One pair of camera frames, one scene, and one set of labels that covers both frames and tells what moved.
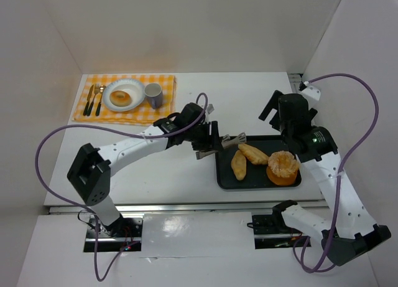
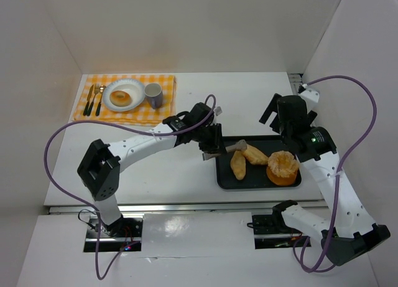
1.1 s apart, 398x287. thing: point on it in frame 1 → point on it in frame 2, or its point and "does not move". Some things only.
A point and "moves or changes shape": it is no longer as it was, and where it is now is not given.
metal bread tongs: x=226 y=142 moves or changes shape
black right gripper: x=275 y=104 does not move
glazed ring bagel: x=120 y=98 does not move
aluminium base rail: x=254 y=207 does not move
